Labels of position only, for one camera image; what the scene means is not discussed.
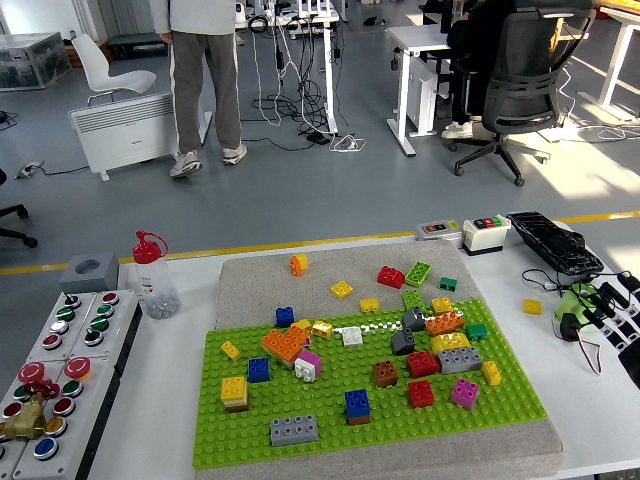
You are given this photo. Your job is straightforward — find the grey eight-stud brick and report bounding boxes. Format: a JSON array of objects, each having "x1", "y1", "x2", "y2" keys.
[
  {"x1": 270, "y1": 414, "x2": 319, "y2": 447},
  {"x1": 437, "y1": 346, "x2": 484, "y2": 375}
]

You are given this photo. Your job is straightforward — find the black chair base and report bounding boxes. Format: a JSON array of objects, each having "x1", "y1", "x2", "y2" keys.
[{"x1": 0, "y1": 167, "x2": 39, "y2": 250}]

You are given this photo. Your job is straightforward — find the black platform cart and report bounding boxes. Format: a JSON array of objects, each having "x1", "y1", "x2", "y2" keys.
[{"x1": 105, "y1": 31, "x2": 169, "y2": 57}]

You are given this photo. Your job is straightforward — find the white panel heater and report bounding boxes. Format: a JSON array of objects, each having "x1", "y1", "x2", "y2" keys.
[{"x1": 68, "y1": 91, "x2": 184, "y2": 182}]

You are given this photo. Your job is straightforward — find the grey eight-button control box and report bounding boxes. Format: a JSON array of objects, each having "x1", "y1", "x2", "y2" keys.
[{"x1": 24, "y1": 288, "x2": 145, "y2": 371}]

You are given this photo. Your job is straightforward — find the orange eight-stud brick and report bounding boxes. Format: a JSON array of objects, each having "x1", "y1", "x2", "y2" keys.
[{"x1": 424, "y1": 310, "x2": 466, "y2": 337}]

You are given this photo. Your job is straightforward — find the black keyboard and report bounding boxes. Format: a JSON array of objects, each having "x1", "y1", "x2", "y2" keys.
[{"x1": 506, "y1": 210, "x2": 605, "y2": 277}]

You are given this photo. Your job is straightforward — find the yellow curved brick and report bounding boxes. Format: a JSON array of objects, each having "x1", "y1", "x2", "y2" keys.
[{"x1": 430, "y1": 332, "x2": 472, "y2": 356}]

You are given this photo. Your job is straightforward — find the brown square brick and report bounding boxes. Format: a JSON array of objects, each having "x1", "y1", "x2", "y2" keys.
[{"x1": 371, "y1": 360, "x2": 399, "y2": 389}]

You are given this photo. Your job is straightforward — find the lime green long brick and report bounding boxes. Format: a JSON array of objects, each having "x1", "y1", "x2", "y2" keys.
[{"x1": 404, "y1": 261, "x2": 433, "y2": 288}]

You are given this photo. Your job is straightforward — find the magenta square brick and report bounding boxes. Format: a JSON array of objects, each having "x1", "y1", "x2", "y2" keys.
[{"x1": 450, "y1": 378, "x2": 480, "y2": 411}]

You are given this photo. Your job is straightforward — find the blue brick on brown base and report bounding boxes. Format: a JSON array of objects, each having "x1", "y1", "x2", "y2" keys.
[{"x1": 344, "y1": 389, "x2": 372, "y2": 420}]

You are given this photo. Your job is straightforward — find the black mesh office chair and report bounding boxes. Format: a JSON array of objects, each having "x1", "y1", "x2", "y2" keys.
[{"x1": 452, "y1": 7, "x2": 599, "y2": 188}]

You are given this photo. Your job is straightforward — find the white small brick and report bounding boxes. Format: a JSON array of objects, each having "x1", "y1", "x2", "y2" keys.
[{"x1": 293, "y1": 358, "x2": 317, "y2": 384}]

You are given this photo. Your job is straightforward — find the white desk with cables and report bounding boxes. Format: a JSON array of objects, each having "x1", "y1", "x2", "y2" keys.
[{"x1": 234, "y1": 0, "x2": 346, "y2": 136}]

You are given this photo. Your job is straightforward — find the light green tape roll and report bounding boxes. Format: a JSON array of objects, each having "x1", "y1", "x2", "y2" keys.
[{"x1": 554, "y1": 283, "x2": 599, "y2": 330}]

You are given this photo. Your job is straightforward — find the white three-button switch box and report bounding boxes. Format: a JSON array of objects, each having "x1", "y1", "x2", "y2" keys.
[{"x1": 460, "y1": 214, "x2": 512, "y2": 257}]

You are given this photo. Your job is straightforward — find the grey sloped brick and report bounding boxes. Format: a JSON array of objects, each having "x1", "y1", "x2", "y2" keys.
[
  {"x1": 402, "y1": 306, "x2": 427, "y2": 333},
  {"x1": 391, "y1": 328, "x2": 417, "y2": 357}
]

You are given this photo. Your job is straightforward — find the clear bottle red cap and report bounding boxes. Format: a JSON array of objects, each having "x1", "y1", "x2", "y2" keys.
[{"x1": 132, "y1": 229, "x2": 182, "y2": 320}]

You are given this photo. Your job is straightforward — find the white computer tower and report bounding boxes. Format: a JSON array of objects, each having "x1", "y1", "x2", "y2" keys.
[{"x1": 407, "y1": 59, "x2": 440, "y2": 137}]

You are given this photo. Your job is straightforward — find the grey cube with hole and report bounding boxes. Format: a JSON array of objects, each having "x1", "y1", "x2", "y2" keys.
[{"x1": 58, "y1": 251, "x2": 120, "y2": 295}]

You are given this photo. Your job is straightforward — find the green studded baseplate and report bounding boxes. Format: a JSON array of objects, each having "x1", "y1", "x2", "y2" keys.
[{"x1": 192, "y1": 298, "x2": 548, "y2": 470}]

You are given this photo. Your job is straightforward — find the yellow brick on tan base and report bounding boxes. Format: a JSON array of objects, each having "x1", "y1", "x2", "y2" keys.
[{"x1": 220, "y1": 375, "x2": 248, "y2": 402}]

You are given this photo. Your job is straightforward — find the clear plastic crate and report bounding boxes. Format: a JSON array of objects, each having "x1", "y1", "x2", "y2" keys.
[{"x1": 0, "y1": 31, "x2": 74, "y2": 93}]

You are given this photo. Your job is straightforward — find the white desk with tower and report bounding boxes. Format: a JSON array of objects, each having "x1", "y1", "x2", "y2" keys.
[{"x1": 385, "y1": 23, "x2": 481, "y2": 159}]

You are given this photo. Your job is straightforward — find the black plug cord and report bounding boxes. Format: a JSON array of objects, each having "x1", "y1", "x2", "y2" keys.
[{"x1": 521, "y1": 268, "x2": 601, "y2": 304}]

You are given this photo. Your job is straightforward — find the white plastic chair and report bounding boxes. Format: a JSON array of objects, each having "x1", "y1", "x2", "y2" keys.
[{"x1": 71, "y1": 32, "x2": 158, "y2": 105}]

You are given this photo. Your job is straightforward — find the tangled floor cables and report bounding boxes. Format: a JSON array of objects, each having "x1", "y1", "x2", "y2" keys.
[{"x1": 248, "y1": 14, "x2": 369, "y2": 154}]

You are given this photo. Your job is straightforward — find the grey flat switch box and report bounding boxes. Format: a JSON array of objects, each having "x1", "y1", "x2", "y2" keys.
[{"x1": 414, "y1": 220, "x2": 464, "y2": 243}]

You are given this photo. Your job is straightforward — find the grey control box mushroom buttons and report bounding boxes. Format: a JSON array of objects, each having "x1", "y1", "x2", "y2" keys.
[{"x1": 0, "y1": 354, "x2": 124, "y2": 480}]

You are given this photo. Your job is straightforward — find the person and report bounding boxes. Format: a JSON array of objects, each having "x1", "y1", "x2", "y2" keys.
[
  {"x1": 439, "y1": 0, "x2": 521, "y2": 140},
  {"x1": 148, "y1": 0, "x2": 249, "y2": 179}
]

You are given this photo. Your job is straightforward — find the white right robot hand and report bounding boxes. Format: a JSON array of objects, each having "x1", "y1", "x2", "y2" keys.
[{"x1": 581, "y1": 272, "x2": 640, "y2": 390}]

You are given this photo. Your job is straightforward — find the grey floor power strip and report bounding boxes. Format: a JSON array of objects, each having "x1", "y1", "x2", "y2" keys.
[{"x1": 14, "y1": 160, "x2": 45, "y2": 180}]

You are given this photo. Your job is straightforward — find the brass valve red handle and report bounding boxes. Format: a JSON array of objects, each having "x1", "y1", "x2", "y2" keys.
[{"x1": 0, "y1": 378, "x2": 62, "y2": 442}]

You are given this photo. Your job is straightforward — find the magenta roof brick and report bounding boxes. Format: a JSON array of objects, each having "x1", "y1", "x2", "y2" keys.
[{"x1": 298, "y1": 349, "x2": 324, "y2": 377}]

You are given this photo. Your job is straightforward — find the grey foam mat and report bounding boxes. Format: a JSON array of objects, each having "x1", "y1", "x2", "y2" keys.
[{"x1": 195, "y1": 241, "x2": 565, "y2": 480}]

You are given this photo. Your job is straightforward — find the red sloped brick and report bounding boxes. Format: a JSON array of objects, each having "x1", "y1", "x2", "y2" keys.
[{"x1": 376, "y1": 265, "x2": 406, "y2": 290}]

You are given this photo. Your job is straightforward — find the black servo with red wire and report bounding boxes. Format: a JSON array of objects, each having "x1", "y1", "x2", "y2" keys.
[{"x1": 552, "y1": 313, "x2": 605, "y2": 377}]

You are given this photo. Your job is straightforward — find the white floor power strip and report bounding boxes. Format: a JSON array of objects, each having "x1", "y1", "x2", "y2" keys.
[{"x1": 329, "y1": 133, "x2": 367, "y2": 154}]

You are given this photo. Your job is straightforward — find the red wide brick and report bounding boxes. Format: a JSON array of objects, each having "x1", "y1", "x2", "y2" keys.
[{"x1": 406, "y1": 350, "x2": 442, "y2": 379}]

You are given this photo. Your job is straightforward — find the red square brick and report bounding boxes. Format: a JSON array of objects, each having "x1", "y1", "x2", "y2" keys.
[{"x1": 407, "y1": 379, "x2": 436, "y2": 409}]

